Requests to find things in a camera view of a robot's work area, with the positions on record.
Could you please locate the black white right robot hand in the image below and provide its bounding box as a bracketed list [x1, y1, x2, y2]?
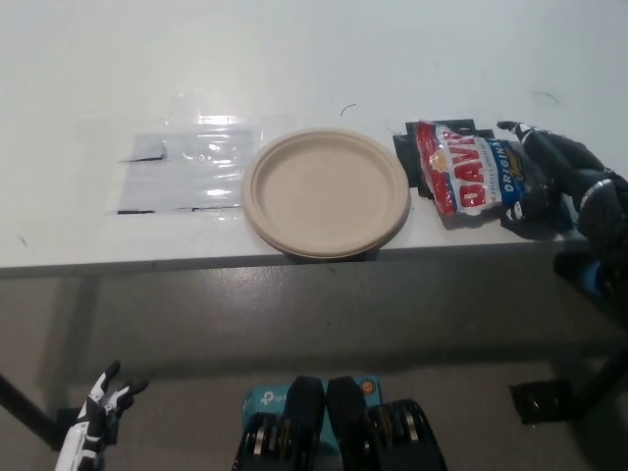
[496, 120, 610, 241]

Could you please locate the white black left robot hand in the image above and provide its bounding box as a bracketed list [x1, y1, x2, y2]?
[53, 360, 150, 471]

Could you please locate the red blue sunflower seed bag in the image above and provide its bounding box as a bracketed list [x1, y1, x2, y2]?
[414, 120, 541, 232]

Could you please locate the beige paper plate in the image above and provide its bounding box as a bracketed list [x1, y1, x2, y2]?
[239, 127, 411, 260]

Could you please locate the black and blue clamp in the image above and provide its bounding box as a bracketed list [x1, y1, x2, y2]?
[552, 250, 603, 301]

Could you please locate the teal router box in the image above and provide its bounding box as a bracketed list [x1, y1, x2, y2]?
[239, 375, 382, 471]

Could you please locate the large black floor tape patch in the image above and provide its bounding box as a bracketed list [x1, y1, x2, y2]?
[508, 378, 585, 427]

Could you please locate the clear plastic taped sheet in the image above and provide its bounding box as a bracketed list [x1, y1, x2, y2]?
[102, 112, 266, 217]

